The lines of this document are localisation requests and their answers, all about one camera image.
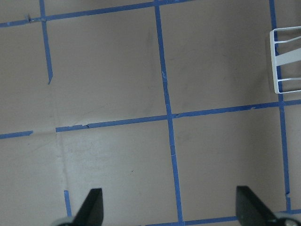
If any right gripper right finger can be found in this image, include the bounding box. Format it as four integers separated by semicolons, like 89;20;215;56
236;186;281;226

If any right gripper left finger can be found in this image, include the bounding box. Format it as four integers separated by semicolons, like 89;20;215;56
73;188;104;226

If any white wire cup rack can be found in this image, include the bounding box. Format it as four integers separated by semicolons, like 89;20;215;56
269;26;301;94

